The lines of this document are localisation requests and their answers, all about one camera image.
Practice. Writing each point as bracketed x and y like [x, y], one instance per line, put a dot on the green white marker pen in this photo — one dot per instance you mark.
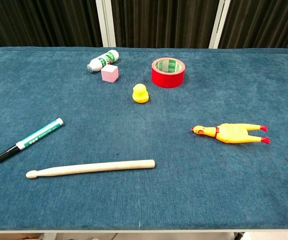
[33, 138]

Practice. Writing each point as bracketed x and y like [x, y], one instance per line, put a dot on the dark pleated curtain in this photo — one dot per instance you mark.
[163, 22]

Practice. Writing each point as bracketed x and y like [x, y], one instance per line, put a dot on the blue table cloth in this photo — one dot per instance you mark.
[143, 140]

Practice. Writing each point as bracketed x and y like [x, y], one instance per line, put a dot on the red tape roll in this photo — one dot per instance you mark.
[168, 79]

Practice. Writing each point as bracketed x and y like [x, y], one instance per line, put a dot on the white frame post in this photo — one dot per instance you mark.
[217, 23]
[105, 23]

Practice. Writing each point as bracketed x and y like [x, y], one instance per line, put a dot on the yellow rubber chicken toy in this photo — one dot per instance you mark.
[230, 133]

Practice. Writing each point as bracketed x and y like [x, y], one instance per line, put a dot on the pink cube block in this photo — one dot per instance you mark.
[109, 74]

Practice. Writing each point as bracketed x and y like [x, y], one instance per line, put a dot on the white green small bottle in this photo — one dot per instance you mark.
[101, 62]

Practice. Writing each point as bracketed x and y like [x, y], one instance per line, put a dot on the wooden drumstick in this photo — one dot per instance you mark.
[93, 167]

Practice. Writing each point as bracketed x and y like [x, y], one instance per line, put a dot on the yellow rubber duck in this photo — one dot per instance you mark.
[140, 94]

